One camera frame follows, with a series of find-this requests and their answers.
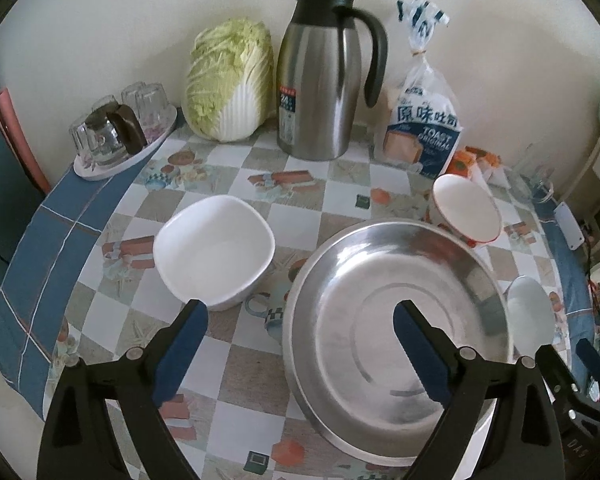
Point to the white tag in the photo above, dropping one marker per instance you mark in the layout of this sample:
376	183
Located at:
567	225

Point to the red-rimmed white bowl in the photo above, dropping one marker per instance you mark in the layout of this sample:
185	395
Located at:
462	205

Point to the white oval tray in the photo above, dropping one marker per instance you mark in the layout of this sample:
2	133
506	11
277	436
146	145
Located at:
107	172

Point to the napa cabbage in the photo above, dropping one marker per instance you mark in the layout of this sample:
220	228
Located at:
230	85

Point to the clear drinking glass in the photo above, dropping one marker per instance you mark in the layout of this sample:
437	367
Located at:
82	137
152	105
131	92
102	105

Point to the bagged toast bread loaf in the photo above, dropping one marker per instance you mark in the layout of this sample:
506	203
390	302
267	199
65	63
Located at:
420	125

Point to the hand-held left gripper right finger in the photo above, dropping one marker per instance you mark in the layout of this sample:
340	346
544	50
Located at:
422	360

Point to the dark blue panel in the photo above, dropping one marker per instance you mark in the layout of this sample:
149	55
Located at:
5	200

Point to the clear glass mug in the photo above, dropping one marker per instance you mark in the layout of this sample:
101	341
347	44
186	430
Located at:
532	170

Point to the pink board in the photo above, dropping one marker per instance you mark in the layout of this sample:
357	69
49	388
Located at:
22	140

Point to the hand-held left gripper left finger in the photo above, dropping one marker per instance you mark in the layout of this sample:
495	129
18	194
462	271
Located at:
180	352

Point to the stainless steel thermos jug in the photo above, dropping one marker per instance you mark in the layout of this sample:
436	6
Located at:
315	85

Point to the checkered printed tablecloth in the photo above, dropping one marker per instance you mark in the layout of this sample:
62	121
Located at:
320	195

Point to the stainless steel basin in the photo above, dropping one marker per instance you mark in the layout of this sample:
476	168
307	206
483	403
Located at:
350	310

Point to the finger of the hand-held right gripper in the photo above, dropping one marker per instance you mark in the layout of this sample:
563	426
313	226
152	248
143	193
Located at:
592	360
557	375

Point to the orange packet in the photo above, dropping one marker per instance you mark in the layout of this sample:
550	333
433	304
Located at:
462	162
490	160

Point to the white square bowl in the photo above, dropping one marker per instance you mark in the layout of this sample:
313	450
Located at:
215	250

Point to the small white plate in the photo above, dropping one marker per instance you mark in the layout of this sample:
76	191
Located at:
530	315

